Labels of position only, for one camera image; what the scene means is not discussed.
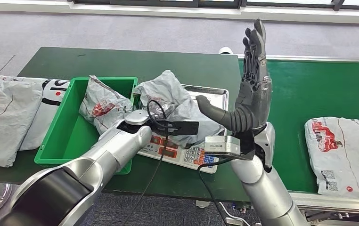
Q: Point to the large grey parcel red print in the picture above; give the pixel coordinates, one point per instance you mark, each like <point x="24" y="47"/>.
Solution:
<point x="8" y="124"/>

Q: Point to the black window frame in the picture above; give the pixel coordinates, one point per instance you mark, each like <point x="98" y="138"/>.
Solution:
<point x="154" y="3"/>

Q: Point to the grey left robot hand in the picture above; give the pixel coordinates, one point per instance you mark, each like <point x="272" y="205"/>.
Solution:
<point x="166" y="112"/>

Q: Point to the white electronic scale steel tray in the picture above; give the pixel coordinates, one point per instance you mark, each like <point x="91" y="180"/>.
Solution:
<point x="195" y="156"/>

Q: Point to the dark green table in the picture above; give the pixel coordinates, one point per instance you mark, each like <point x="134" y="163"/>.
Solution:
<point x="135" y="62"/>

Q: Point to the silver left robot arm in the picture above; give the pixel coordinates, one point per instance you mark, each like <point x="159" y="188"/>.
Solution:
<point x="98" y="162"/>

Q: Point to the grey parcel with QR labels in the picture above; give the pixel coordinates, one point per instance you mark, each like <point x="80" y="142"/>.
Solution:
<point x="348" y="156"/>

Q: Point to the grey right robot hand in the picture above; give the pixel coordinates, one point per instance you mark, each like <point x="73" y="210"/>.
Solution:
<point x="257" y="93"/>

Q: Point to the white parcel black print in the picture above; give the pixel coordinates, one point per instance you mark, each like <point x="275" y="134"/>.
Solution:
<point x="47" y="115"/>

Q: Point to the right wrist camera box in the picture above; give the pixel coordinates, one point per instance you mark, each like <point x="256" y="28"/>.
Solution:
<point x="221" y="145"/>

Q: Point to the green plastic crate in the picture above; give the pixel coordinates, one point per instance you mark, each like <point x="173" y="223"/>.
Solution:
<point x="67" y="137"/>

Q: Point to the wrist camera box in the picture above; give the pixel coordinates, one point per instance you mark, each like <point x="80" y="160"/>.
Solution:
<point x="221" y="145"/>
<point x="182" y="128"/>

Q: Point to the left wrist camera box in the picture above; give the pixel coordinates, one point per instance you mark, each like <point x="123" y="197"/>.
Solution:
<point x="182" y="128"/>

